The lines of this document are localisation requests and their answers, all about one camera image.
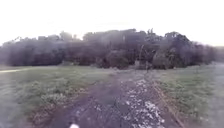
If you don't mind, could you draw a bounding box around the dark wood of trees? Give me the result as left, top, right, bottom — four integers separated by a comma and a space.
0, 28, 224, 70

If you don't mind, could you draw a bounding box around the dark dirt track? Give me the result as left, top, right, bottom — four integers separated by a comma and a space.
33, 68, 188, 128

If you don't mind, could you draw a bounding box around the green grass field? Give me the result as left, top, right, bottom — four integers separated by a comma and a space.
0, 63, 224, 128

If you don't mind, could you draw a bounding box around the robot's own part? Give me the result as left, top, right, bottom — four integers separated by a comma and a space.
68, 123, 81, 128

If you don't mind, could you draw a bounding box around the pale path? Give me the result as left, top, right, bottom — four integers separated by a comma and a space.
0, 67, 31, 74

